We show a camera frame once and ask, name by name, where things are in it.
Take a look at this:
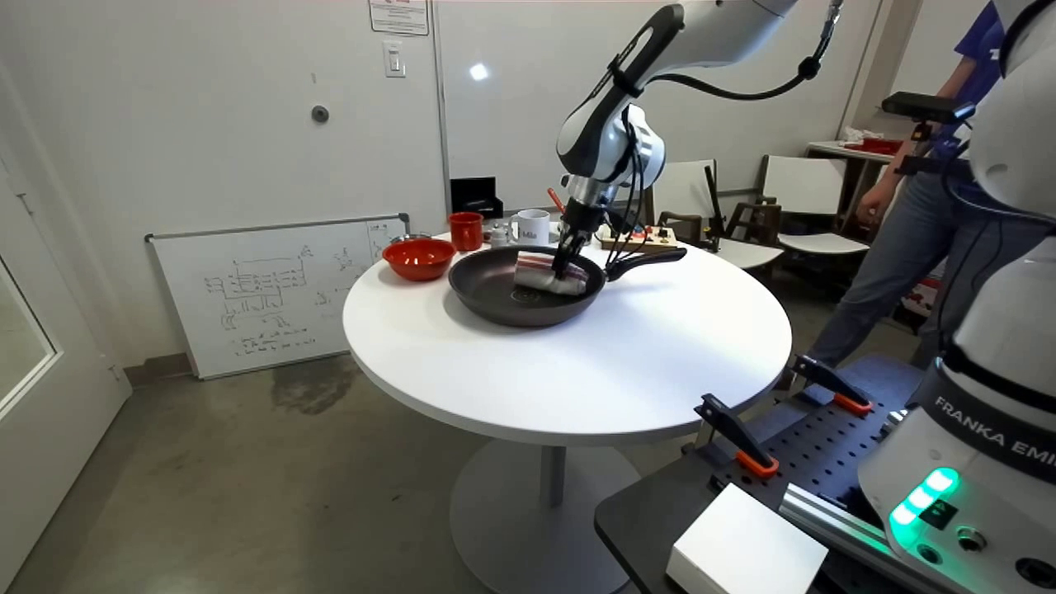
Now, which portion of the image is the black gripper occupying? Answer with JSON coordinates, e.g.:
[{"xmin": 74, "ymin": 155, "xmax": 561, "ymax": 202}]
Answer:
[{"xmin": 548, "ymin": 192, "xmax": 620, "ymax": 280}]

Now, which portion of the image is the white towel with red stripe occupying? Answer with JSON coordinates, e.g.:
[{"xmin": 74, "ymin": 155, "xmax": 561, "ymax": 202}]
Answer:
[{"xmin": 509, "ymin": 253, "xmax": 593, "ymax": 301}]

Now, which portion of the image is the black frying pan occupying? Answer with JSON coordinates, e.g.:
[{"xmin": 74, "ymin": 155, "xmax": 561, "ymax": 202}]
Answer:
[{"xmin": 445, "ymin": 241, "xmax": 692, "ymax": 334}]

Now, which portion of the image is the person hand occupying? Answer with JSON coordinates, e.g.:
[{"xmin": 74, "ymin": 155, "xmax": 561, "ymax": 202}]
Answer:
[{"xmin": 853, "ymin": 171, "xmax": 908, "ymax": 231}]

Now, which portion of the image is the wooden busy board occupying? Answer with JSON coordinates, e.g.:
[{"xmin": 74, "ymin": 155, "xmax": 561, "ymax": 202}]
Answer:
[{"xmin": 597, "ymin": 222, "xmax": 687, "ymax": 253}]

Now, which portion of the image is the red cup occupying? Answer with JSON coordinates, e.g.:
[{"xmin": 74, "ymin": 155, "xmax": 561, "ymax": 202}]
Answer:
[{"xmin": 445, "ymin": 209, "xmax": 489, "ymax": 253}]

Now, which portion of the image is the white chair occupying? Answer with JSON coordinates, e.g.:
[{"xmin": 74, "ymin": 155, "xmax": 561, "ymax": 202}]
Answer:
[
  {"xmin": 651, "ymin": 155, "xmax": 789, "ymax": 273},
  {"xmin": 756, "ymin": 152, "xmax": 874, "ymax": 265}
]

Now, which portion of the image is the red bowl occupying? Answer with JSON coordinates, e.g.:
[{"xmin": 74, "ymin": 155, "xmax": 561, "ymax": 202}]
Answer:
[{"xmin": 379, "ymin": 235, "xmax": 460, "ymax": 285}]

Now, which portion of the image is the background table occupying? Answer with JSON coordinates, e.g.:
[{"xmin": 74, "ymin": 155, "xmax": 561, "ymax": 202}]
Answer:
[{"xmin": 805, "ymin": 136, "xmax": 932, "ymax": 171}]

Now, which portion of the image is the leaning whiteboard with drawings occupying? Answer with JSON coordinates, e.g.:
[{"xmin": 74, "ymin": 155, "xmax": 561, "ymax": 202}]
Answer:
[{"xmin": 146, "ymin": 211, "xmax": 413, "ymax": 384}]

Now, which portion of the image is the red tray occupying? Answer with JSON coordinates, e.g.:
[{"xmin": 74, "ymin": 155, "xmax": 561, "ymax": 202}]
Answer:
[{"xmin": 853, "ymin": 133, "xmax": 912, "ymax": 159}]

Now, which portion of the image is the white box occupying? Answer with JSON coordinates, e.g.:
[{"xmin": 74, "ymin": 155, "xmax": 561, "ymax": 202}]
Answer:
[{"xmin": 664, "ymin": 479, "xmax": 830, "ymax": 594}]

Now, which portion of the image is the person in blue clothes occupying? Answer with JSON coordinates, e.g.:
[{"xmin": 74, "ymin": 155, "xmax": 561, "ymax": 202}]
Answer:
[{"xmin": 805, "ymin": 0, "xmax": 1056, "ymax": 376}]

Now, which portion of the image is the black flat device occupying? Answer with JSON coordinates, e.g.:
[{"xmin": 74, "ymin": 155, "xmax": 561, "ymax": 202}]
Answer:
[{"xmin": 878, "ymin": 89, "xmax": 960, "ymax": 130}]

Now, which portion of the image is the white door with window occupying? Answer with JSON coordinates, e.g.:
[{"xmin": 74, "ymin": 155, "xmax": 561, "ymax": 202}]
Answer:
[{"xmin": 0, "ymin": 162, "xmax": 136, "ymax": 594}]

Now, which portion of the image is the large glossy wall board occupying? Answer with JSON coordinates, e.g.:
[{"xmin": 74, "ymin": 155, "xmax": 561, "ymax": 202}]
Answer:
[{"xmin": 432, "ymin": 0, "xmax": 800, "ymax": 215}]

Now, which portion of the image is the black clamp with orange handle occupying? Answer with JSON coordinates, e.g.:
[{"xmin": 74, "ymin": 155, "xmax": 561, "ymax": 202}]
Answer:
[
  {"xmin": 692, "ymin": 389, "xmax": 786, "ymax": 483},
  {"xmin": 791, "ymin": 351, "xmax": 878, "ymax": 419}
]

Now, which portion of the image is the white table pedestal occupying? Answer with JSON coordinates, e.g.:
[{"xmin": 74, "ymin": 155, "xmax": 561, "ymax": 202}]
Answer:
[{"xmin": 445, "ymin": 440, "xmax": 646, "ymax": 594}]

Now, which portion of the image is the white light switch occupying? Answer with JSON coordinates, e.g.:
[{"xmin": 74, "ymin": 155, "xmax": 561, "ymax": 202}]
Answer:
[{"xmin": 379, "ymin": 41, "xmax": 413, "ymax": 84}]

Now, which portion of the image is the paper wall sign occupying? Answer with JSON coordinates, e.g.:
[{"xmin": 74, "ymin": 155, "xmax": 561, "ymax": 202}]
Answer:
[{"xmin": 363, "ymin": 0, "xmax": 432, "ymax": 41}]

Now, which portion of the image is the silver aluminium rail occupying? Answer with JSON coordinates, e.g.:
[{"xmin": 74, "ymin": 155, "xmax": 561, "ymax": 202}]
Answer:
[{"xmin": 774, "ymin": 479, "xmax": 916, "ymax": 569}]

